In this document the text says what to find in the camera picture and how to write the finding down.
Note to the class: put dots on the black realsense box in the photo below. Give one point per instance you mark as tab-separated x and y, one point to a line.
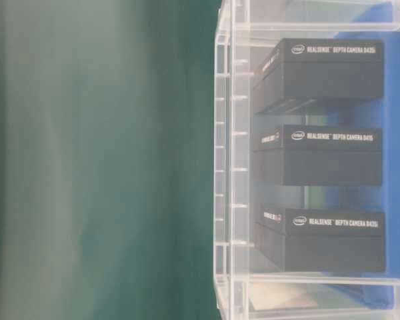
321	240
318	76
314	155

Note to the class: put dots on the clear plastic storage case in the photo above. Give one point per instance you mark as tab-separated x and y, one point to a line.
306	195

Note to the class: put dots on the blue cloth in case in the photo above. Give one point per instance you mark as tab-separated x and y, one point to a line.
378	294

